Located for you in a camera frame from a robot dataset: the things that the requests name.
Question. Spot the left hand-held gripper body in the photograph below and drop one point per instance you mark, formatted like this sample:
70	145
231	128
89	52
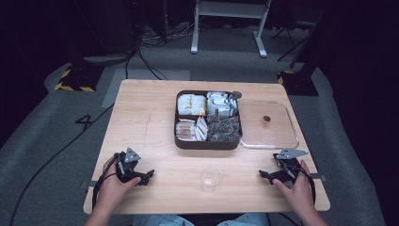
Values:
125	171

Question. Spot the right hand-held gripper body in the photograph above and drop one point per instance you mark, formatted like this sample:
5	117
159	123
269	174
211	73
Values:
290	166

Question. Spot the person's left hand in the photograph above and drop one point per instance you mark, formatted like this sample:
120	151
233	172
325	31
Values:
111	191

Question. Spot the person's right hand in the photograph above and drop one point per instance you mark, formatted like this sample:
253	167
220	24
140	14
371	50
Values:
299	194

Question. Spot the grey tape strip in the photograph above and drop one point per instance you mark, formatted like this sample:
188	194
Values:
89	184
318	177

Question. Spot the clear lid with knob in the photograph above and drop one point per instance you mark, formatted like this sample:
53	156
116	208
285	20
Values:
266	125

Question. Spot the person's blue jeans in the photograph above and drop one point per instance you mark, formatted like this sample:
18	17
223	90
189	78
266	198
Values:
175	220

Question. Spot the clear plastic cup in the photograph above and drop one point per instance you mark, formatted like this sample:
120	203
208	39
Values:
210	179

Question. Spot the pile of clear brown packets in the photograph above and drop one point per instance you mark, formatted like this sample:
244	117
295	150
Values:
189	130

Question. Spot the pile of dark packets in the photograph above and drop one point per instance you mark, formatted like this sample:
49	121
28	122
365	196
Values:
224	128

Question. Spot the brown compartment box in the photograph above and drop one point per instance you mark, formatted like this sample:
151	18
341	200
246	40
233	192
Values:
207	145

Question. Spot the pile of white yellow packets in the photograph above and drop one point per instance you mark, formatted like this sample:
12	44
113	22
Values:
191	104

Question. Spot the yellow black striped stand base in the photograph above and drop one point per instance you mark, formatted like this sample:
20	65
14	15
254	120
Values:
298	83
78	78

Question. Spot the pile of silver packets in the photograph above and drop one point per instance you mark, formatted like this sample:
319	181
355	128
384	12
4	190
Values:
219	103

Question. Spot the round dark grey cap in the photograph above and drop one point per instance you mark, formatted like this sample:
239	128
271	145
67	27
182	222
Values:
236	94

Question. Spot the black tripod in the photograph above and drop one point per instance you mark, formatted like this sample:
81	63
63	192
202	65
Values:
290	44

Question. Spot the white metal table frame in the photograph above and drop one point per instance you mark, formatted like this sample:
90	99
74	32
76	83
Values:
229	9

